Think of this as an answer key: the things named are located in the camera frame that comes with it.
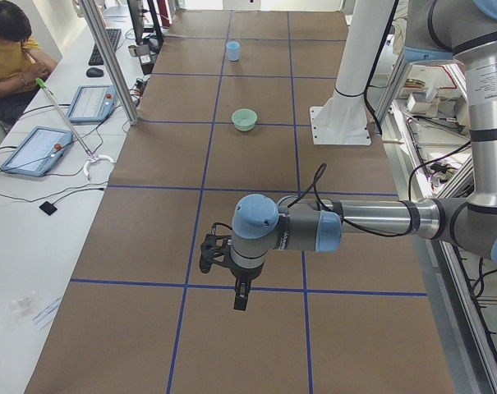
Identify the light blue plastic cup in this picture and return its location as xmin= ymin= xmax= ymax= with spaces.
xmin=226 ymin=41 xmax=241 ymax=62

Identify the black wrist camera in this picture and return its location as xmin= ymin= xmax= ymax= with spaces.
xmin=199 ymin=234 xmax=232 ymax=274

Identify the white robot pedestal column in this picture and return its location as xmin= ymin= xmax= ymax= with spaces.
xmin=310 ymin=0 xmax=398 ymax=146

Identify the person in yellow shirt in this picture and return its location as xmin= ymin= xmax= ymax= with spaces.
xmin=0 ymin=1 xmax=58 ymax=126

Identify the green handled reacher grabber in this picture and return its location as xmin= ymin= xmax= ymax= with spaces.
xmin=35 ymin=78 xmax=115 ymax=180

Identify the far teach pendant tablet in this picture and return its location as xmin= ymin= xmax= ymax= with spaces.
xmin=67 ymin=85 xmax=117 ymax=123

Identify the teach pendant tablet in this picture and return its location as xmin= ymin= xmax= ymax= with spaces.
xmin=67 ymin=85 xmax=117 ymax=123
xmin=0 ymin=126 xmax=73 ymax=177

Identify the clear plastic bag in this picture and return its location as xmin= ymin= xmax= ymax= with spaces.
xmin=7 ymin=290 xmax=40 ymax=328

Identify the brown paper table mat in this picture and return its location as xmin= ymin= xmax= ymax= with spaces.
xmin=26 ymin=11 xmax=454 ymax=393

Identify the small black square pad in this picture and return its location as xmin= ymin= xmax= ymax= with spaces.
xmin=39 ymin=201 xmax=58 ymax=216

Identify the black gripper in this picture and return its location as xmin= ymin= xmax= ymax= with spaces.
xmin=231 ymin=264 xmax=264 ymax=310

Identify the near teach pendant tablet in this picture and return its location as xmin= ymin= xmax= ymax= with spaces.
xmin=0 ymin=126 xmax=73 ymax=177

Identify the aluminium frame post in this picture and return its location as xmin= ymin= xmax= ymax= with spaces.
xmin=79 ymin=0 xmax=138 ymax=126

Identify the black keyboard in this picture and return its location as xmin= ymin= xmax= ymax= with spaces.
xmin=87 ymin=28 xmax=122 ymax=66

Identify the black computer mouse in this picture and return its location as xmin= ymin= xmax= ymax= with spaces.
xmin=85 ymin=67 xmax=104 ymax=78

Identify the mint green bowl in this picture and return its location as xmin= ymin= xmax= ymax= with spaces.
xmin=231 ymin=108 xmax=258 ymax=132

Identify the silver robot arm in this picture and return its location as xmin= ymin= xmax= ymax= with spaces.
xmin=200 ymin=11 xmax=461 ymax=320

